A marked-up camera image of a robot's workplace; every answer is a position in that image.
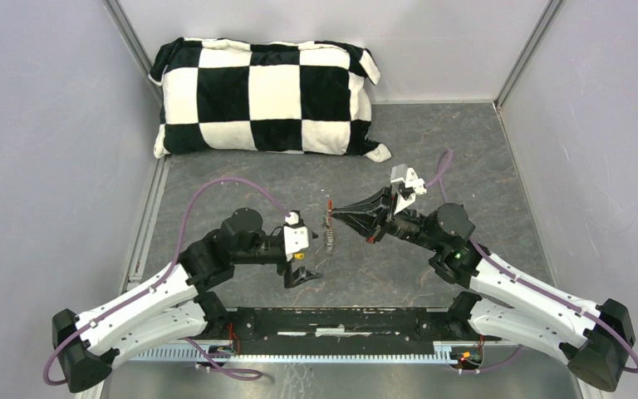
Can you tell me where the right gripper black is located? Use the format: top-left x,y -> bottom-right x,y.
330,185 -> 442,252

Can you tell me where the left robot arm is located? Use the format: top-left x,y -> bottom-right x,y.
52,208 -> 321,393

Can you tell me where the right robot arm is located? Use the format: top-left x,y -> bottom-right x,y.
331,187 -> 638,392

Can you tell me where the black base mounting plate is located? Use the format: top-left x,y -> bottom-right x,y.
175,290 -> 503,357

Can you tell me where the black white checkered pillow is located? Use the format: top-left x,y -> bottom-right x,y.
149,37 -> 391,163

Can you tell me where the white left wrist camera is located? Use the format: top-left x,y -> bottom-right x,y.
282,210 -> 312,261

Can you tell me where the white slotted cable duct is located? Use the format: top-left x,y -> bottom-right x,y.
131,343 -> 457,366

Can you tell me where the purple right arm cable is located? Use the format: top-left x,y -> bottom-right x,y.
426,148 -> 638,374

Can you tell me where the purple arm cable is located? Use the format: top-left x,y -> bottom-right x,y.
426,148 -> 638,374
42,176 -> 292,387

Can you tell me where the right aluminium frame rail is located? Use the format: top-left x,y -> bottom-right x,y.
493,0 -> 565,113

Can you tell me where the aluminium frame rail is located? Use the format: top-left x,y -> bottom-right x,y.
103,0 -> 163,105
493,0 -> 565,113

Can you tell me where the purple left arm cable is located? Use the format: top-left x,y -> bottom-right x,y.
42,176 -> 292,387

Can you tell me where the left aluminium frame rail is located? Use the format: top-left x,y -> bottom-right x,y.
103,0 -> 163,105

